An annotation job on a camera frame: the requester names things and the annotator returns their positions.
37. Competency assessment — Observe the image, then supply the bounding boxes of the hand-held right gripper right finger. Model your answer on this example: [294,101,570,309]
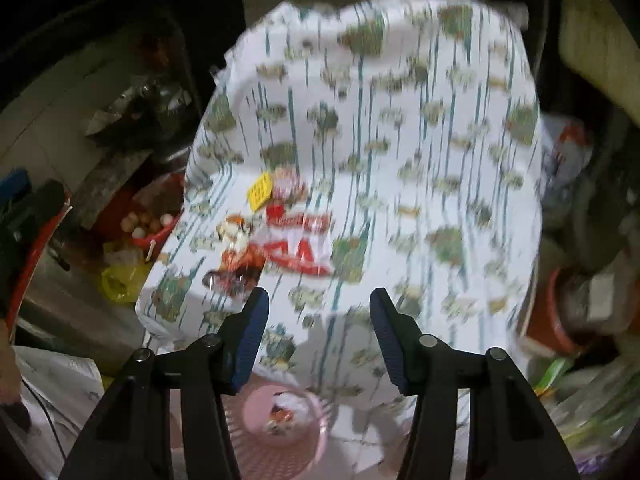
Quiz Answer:
[369,287,583,480]

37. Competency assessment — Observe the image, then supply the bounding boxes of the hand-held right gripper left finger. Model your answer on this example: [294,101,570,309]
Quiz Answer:
[59,287,271,480]

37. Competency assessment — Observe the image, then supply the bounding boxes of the orange printed wrapper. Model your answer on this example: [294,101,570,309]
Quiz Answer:
[204,214,268,295]

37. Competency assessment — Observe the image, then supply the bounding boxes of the white printed wrapper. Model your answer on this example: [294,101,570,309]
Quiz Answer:
[266,392,302,436]

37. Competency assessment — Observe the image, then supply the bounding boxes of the red white snack wrapper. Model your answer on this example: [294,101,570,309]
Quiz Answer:
[264,203,335,277]

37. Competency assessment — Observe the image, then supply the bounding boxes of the pink plastic basket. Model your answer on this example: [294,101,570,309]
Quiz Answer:
[220,382,330,479]

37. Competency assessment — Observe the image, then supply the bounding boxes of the pale pink wrapper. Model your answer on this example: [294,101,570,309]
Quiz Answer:
[271,167,307,205]

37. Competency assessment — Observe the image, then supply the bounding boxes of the person's left hand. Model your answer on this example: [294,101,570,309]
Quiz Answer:
[0,320,23,406]

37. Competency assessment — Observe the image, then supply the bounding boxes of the grey stone slab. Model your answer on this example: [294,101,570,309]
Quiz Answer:
[65,149,157,231]

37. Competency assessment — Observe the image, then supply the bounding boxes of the yellow plastic bag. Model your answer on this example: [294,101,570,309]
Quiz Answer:
[101,262,151,305]

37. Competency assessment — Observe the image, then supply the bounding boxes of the pile of eggs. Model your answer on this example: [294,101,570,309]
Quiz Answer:
[122,211,174,241]

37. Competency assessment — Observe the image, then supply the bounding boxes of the red plastic basin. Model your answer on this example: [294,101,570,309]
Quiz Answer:
[95,172,186,251]

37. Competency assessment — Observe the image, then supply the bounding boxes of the white plastic bag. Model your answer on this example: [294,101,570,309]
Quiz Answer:
[10,345,107,480]

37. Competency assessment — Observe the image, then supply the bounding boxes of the orange flower pot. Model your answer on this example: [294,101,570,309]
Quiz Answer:
[524,266,592,357]

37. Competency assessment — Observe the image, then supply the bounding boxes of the dark crumpled bag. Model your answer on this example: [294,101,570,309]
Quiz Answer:
[84,79,197,137]

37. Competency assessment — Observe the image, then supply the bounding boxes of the printed white tablecloth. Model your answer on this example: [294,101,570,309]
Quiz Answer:
[135,0,546,466]

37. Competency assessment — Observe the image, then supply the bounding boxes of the green plant leaves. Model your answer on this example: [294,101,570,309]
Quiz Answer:
[530,355,640,463]

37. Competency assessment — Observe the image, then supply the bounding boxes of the white red printed bag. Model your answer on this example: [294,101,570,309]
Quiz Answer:
[540,115,597,211]

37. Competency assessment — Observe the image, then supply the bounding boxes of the beige sack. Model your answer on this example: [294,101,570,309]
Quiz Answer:
[559,0,640,127]

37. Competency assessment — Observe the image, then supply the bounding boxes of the black cable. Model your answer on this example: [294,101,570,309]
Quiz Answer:
[20,384,67,463]

